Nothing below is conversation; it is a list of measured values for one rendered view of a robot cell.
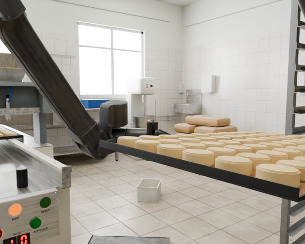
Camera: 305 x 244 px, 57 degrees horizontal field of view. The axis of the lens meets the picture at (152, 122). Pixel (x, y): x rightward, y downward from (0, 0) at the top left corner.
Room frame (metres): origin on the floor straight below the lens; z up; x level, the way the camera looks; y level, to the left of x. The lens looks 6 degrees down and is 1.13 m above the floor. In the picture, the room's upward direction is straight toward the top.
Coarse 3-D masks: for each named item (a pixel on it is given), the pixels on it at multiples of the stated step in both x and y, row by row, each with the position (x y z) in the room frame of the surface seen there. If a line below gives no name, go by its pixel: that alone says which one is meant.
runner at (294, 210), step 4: (304, 200) 1.31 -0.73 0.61; (296, 204) 1.25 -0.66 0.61; (300, 204) 1.28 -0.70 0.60; (304, 204) 1.31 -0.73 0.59; (288, 208) 1.20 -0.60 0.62; (292, 208) 1.23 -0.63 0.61; (296, 208) 1.25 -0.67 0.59; (300, 208) 1.27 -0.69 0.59; (304, 208) 1.27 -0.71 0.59; (288, 212) 1.20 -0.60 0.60; (292, 212) 1.22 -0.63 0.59; (296, 212) 1.22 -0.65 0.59; (300, 212) 1.22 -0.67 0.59; (292, 216) 1.18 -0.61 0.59
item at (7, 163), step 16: (0, 160) 1.17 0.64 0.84; (16, 160) 1.17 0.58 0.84; (0, 176) 0.94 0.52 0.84; (16, 176) 0.83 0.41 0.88; (32, 176) 0.94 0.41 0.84; (0, 192) 0.79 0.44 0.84; (16, 192) 0.79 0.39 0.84; (64, 192) 0.85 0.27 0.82; (64, 208) 0.85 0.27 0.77; (64, 224) 0.85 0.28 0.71; (48, 240) 0.82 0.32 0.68; (64, 240) 0.85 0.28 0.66
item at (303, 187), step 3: (213, 165) 0.43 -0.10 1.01; (252, 171) 0.40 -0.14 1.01; (255, 171) 0.40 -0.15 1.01; (252, 174) 0.38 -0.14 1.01; (255, 174) 0.38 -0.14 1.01; (300, 183) 0.34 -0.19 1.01; (303, 183) 0.34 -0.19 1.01; (300, 186) 0.33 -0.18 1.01; (303, 186) 0.33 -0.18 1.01; (300, 189) 0.32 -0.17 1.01; (303, 189) 0.32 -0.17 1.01; (300, 192) 0.30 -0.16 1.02; (303, 192) 0.31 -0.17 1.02; (300, 195) 0.29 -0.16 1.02
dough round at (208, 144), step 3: (201, 141) 0.57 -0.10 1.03; (204, 141) 0.57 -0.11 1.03; (207, 141) 0.57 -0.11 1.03; (210, 141) 0.57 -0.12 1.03; (204, 144) 0.54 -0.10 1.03; (207, 144) 0.53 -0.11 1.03; (210, 144) 0.53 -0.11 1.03; (213, 144) 0.53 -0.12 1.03; (216, 144) 0.53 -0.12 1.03; (219, 144) 0.53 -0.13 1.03; (222, 144) 0.54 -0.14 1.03; (207, 147) 0.53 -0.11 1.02; (222, 147) 0.53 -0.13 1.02
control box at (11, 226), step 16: (32, 192) 0.79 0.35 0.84; (48, 192) 0.79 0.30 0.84; (0, 208) 0.71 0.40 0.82; (32, 208) 0.76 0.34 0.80; (48, 208) 0.79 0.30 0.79; (0, 224) 0.71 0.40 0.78; (16, 224) 0.73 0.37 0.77; (48, 224) 0.79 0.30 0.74; (0, 240) 0.71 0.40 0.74; (16, 240) 0.73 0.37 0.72; (32, 240) 0.76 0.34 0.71
